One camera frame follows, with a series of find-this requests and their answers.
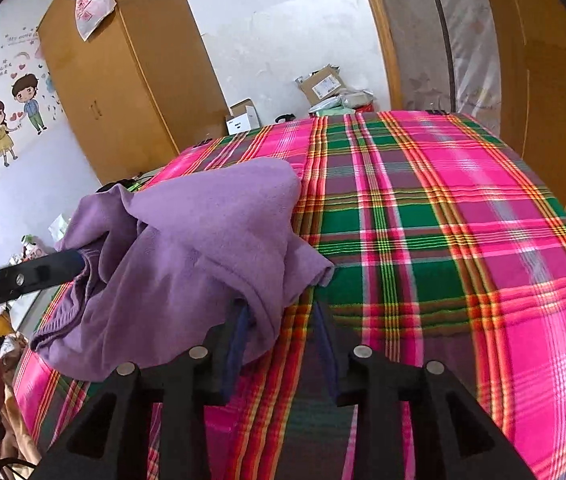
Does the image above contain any plastic door curtain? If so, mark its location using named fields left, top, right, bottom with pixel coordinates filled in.
left=371, top=0, right=502, bottom=134

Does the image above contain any white plastic bag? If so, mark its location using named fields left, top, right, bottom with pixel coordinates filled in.
left=72, top=0, right=117, bottom=41

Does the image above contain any wooden wardrobe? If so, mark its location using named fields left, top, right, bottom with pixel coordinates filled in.
left=38, top=0, right=228, bottom=183

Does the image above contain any wooden door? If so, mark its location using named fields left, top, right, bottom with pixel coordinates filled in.
left=489, top=0, right=566, bottom=209

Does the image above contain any pink plaid bed sheet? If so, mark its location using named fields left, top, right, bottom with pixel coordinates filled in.
left=14, top=112, right=566, bottom=479

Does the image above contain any cluttered side table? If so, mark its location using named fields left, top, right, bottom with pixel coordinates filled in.
left=0, top=211, right=72, bottom=340

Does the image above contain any purple fleece garment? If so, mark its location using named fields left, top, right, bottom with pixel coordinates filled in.
left=30, top=157, right=334, bottom=382

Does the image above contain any floral sleeve left forearm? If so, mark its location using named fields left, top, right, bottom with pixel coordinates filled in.
left=0, top=386, right=41, bottom=465

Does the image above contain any white small box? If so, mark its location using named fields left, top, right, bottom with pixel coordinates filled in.
left=225, top=99, right=261, bottom=136

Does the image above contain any brown cardboard box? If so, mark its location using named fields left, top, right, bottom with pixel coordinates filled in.
left=295, top=65, right=346, bottom=105

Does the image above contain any cartoon couple wall sticker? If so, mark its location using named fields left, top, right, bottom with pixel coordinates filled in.
left=0, top=27, right=65, bottom=177

